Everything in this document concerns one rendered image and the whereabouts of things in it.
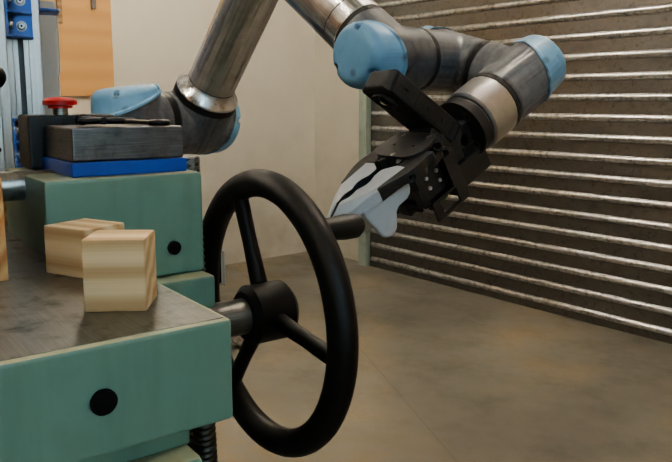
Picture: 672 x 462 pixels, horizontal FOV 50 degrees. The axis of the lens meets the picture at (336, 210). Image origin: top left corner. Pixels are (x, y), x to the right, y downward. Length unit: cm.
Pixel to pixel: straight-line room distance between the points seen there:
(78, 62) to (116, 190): 351
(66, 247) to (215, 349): 16
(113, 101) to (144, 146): 61
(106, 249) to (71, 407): 9
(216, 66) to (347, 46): 48
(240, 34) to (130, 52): 304
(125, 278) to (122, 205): 19
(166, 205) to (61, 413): 28
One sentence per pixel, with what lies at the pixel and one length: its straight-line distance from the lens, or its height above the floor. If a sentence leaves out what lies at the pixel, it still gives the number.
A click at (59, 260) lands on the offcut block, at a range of 54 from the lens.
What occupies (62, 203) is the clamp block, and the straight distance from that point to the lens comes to 61.
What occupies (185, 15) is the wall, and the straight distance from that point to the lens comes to 442.
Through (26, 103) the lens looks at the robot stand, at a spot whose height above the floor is 102.
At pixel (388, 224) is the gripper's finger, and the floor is 90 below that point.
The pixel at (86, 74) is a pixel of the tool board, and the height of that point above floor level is 116.
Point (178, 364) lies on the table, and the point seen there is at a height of 88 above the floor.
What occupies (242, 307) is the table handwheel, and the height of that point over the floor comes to 82.
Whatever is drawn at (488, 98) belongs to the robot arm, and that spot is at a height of 102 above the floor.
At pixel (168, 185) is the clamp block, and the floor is 95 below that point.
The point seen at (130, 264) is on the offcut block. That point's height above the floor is 93.
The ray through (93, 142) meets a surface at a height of 99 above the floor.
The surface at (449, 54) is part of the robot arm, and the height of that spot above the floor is 108.
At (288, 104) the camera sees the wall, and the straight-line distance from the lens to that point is 478.
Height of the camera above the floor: 102
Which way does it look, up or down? 9 degrees down
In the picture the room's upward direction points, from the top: straight up
